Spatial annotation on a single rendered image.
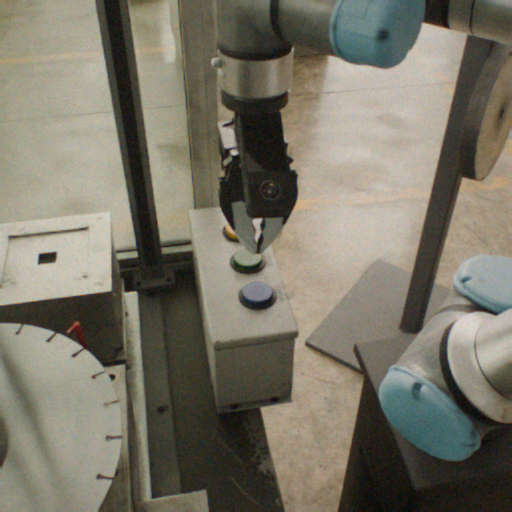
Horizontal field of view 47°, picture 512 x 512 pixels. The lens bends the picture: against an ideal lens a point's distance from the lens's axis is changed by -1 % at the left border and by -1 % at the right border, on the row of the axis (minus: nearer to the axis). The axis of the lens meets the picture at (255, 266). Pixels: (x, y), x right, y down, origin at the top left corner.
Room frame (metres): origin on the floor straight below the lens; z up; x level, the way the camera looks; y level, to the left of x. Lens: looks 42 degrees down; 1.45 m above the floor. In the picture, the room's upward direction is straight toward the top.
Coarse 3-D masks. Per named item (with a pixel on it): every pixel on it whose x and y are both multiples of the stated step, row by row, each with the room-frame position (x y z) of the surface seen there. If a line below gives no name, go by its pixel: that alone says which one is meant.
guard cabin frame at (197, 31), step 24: (192, 0) 0.79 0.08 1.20; (192, 24) 0.79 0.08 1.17; (192, 48) 0.79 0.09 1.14; (192, 72) 0.79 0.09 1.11; (216, 72) 0.79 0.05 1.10; (192, 96) 0.79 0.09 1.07; (216, 96) 0.79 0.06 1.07; (192, 120) 0.79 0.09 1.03; (216, 120) 0.79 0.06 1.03; (192, 144) 0.79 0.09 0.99; (216, 144) 0.79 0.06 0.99; (192, 168) 0.80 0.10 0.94; (216, 168) 0.79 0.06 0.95; (216, 192) 0.79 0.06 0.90; (120, 264) 0.76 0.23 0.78; (168, 264) 0.78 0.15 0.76; (192, 264) 0.78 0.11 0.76
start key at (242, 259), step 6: (240, 252) 0.64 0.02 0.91; (246, 252) 0.64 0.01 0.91; (234, 258) 0.63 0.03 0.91; (240, 258) 0.63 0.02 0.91; (246, 258) 0.63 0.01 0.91; (252, 258) 0.63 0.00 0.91; (258, 258) 0.63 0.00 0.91; (234, 264) 0.62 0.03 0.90; (240, 264) 0.61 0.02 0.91; (246, 264) 0.61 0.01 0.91; (252, 264) 0.61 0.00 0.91; (258, 264) 0.62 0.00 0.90
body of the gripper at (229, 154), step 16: (224, 96) 0.56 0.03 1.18; (288, 96) 0.57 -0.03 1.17; (240, 112) 0.55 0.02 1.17; (256, 112) 0.55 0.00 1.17; (272, 112) 0.55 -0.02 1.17; (224, 128) 0.61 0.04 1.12; (224, 144) 0.57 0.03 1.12; (224, 160) 0.61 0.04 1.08; (240, 160) 0.55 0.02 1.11; (288, 160) 0.56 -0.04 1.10; (240, 176) 0.55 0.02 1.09; (240, 192) 0.55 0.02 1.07
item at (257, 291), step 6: (252, 282) 0.58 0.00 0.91; (258, 282) 0.58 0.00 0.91; (264, 282) 0.58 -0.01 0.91; (246, 288) 0.57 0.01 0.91; (252, 288) 0.57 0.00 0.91; (258, 288) 0.57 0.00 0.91; (264, 288) 0.57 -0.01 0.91; (270, 288) 0.57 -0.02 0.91; (246, 294) 0.55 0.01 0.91; (252, 294) 0.55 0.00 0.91; (258, 294) 0.55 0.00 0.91; (264, 294) 0.55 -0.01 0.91; (270, 294) 0.55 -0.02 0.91; (246, 300) 0.55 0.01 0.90; (252, 300) 0.54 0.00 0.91; (258, 300) 0.54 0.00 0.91; (264, 300) 0.54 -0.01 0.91
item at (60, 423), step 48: (0, 336) 0.44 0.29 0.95; (48, 336) 0.44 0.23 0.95; (0, 384) 0.38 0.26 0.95; (48, 384) 0.38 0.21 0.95; (96, 384) 0.38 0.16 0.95; (48, 432) 0.32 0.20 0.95; (96, 432) 0.32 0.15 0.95; (0, 480) 0.27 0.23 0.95; (48, 480) 0.27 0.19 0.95; (96, 480) 0.27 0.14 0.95
